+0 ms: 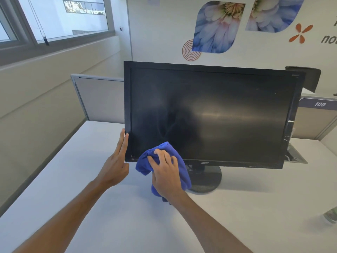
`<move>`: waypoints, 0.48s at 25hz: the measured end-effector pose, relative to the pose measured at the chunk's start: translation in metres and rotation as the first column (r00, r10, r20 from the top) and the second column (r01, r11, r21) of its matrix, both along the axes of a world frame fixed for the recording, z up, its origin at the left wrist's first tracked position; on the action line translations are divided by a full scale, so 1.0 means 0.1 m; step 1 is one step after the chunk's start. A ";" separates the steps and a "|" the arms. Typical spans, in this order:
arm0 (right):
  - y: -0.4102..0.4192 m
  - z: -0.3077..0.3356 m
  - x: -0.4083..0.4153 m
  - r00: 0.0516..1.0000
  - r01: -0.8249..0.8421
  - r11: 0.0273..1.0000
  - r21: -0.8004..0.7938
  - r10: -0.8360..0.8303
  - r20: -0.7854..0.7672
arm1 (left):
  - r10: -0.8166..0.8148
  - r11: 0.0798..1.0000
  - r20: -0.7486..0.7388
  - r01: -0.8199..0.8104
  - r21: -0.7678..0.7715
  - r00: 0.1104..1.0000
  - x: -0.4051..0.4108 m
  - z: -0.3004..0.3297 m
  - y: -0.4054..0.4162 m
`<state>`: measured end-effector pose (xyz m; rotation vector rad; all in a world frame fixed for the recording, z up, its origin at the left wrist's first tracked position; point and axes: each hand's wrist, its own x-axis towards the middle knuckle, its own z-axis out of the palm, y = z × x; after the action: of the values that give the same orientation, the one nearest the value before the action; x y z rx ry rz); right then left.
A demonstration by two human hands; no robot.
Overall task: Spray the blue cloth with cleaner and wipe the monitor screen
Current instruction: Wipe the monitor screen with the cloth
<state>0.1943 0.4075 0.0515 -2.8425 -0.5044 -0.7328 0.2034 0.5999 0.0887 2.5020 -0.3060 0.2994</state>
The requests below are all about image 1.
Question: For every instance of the white paper wall notice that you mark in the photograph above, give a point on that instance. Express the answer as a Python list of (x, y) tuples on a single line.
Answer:
[(153, 0)]

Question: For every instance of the grey side partition panel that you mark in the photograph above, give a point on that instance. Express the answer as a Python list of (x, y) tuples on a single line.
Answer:
[(100, 100)]

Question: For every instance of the blind pull wand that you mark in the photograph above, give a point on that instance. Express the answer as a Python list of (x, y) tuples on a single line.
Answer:
[(46, 42)]

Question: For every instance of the person's left hand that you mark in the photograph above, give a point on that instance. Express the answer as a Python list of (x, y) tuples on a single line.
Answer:
[(115, 168)]

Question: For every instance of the person's left forearm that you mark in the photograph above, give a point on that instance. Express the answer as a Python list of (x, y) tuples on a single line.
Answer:
[(58, 223)]

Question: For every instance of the blue flower wall decal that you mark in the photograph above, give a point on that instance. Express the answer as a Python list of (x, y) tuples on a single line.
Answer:
[(218, 26)]

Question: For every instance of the black acer monitor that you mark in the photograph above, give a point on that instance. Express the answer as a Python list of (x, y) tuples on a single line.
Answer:
[(210, 110)]

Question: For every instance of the person's right forearm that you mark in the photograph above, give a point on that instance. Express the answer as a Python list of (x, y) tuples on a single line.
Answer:
[(210, 223)]

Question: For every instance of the small white spray bottle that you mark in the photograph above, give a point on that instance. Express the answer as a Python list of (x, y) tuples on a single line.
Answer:
[(331, 215)]

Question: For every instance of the blue microfiber cloth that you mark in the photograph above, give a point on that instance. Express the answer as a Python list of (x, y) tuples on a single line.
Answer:
[(179, 160)]

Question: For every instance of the grey framed window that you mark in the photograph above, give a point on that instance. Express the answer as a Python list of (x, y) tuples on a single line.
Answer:
[(65, 18)]

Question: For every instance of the beige cubicle partition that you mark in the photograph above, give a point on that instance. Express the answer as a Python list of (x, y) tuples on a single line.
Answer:
[(313, 123)]

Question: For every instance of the black mesh office chair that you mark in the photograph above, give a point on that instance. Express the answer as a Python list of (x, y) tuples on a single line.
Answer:
[(310, 76)]

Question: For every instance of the blue number sign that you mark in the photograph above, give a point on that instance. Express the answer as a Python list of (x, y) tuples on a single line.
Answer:
[(320, 104)]

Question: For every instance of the person's right hand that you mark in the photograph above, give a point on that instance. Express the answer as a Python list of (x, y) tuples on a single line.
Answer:
[(166, 176)]

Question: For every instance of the frosted desk divider panel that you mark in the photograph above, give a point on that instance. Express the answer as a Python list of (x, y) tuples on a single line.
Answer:
[(330, 142)]

